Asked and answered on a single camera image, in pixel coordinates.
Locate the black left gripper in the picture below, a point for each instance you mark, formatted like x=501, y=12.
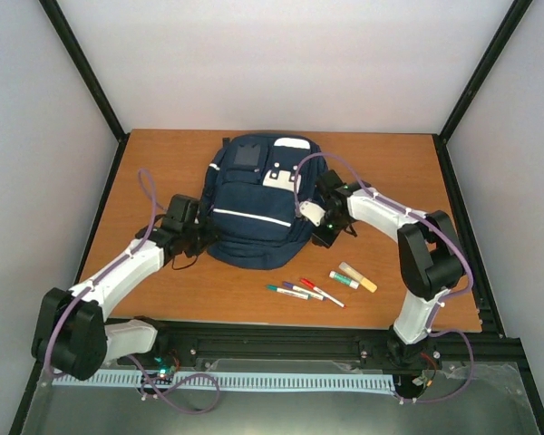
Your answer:
x=212, y=236

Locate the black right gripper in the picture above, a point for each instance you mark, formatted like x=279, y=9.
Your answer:
x=324, y=239

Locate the navy blue student backpack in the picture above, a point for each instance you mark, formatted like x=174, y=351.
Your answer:
x=250, y=193

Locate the yellow highlighter pen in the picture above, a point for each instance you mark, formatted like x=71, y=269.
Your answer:
x=358, y=277

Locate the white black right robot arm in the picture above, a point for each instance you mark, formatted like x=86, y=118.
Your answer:
x=430, y=258

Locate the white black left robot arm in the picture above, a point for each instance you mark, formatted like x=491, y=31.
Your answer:
x=72, y=335

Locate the green label glue stick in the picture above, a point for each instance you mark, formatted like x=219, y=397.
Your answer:
x=343, y=279

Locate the red capped marker pen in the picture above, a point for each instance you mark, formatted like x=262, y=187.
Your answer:
x=321, y=292

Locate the purple capped marker pen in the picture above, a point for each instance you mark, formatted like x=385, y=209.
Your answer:
x=299, y=289

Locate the green capped marker pen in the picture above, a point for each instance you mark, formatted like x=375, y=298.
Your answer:
x=289, y=292

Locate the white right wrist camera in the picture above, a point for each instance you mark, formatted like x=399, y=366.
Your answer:
x=312, y=212

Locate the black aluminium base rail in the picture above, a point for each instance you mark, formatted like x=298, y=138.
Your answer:
x=192, y=344

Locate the light blue slotted cable duct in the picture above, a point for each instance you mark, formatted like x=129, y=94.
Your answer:
x=242, y=381

